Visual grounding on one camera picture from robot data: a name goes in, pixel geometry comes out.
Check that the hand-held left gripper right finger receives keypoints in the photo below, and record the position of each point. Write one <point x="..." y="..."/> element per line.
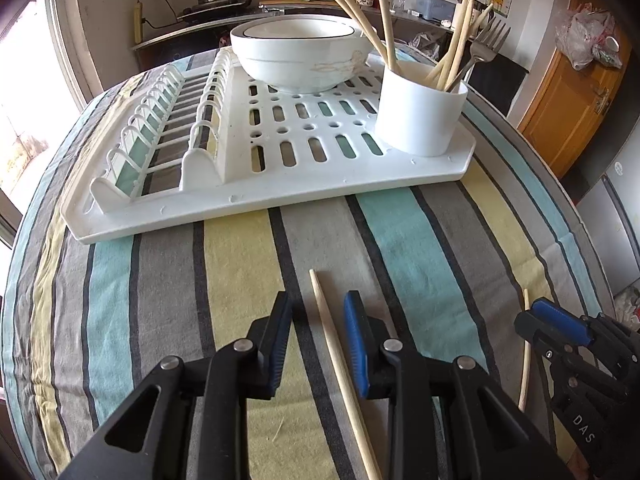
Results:
<point x="356" y="355"/>

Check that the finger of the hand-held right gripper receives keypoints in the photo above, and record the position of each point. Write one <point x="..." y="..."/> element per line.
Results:
<point x="535" y="332"/>
<point x="560" y="321"/>

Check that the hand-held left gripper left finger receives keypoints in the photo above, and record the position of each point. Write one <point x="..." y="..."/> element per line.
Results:
<point x="277" y="355"/>

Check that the white utensil cup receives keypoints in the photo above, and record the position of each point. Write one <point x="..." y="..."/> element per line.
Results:
<point x="420" y="115"/>

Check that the metal fork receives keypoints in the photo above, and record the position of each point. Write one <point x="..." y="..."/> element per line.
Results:
<point x="487" y="42"/>

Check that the striped tablecloth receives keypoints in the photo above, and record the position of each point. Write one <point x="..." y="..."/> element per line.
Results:
<point x="240" y="270"/>

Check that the grey metal cabinet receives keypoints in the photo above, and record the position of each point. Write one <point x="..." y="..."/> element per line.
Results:
<point x="615" y="230"/>

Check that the white plastic dish rack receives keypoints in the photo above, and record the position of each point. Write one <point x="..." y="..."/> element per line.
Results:
<point x="280" y="180"/>

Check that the wooden door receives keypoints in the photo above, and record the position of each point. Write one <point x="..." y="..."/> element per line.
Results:
<point x="575" y="110"/>

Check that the black chair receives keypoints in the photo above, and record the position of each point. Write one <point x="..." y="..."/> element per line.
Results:
<point x="500" y="85"/>

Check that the white bowl floral print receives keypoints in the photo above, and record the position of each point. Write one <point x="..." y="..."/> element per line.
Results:
<point x="300" y="72"/>

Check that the hanging plastic bag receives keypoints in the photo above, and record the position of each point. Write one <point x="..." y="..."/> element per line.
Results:
<point x="590" y="35"/>

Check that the plastic bag under shelf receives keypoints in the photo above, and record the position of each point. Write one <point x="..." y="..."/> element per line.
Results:
<point x="425" y="44"/>

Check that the white bowl black rim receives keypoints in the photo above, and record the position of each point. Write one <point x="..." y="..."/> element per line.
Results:
<point x="250" y="40"/>

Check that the steel shelf table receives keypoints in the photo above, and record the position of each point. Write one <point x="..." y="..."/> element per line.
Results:
<point x="165" y="37"/>

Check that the clear water container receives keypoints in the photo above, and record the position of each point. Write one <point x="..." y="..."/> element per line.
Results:
<point x="435" y="5"/>

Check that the black induction cooker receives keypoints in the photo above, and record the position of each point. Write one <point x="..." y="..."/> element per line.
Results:
<point x="215" y="10"/>

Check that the clear drinking glass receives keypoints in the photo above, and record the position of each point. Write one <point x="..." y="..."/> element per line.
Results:
<point x="397" y="4"/>

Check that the wooden cutting board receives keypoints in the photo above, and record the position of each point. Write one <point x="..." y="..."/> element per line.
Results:
<point x="285" y="0"/>

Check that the beige power strip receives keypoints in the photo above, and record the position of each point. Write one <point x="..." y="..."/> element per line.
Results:
<point x="138" y="22"/>

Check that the window frame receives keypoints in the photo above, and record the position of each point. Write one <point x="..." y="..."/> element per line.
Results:
<point x="55" y="35"/>

